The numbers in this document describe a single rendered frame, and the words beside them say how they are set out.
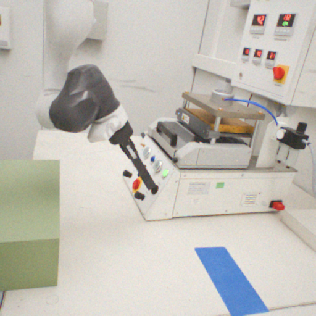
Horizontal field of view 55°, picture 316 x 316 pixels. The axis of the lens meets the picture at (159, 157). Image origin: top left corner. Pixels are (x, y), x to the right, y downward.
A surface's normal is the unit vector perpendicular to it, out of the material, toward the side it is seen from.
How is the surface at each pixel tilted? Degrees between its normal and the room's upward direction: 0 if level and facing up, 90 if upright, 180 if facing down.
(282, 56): 90
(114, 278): 0
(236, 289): 0
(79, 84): 69
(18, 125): 90
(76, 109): 76
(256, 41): 90
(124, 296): 0
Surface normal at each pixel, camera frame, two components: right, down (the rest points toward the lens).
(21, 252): 0.28, 0.40
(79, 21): 0.65, 0.58
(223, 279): 0.16, -0.92
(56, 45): 0.04, 0.95
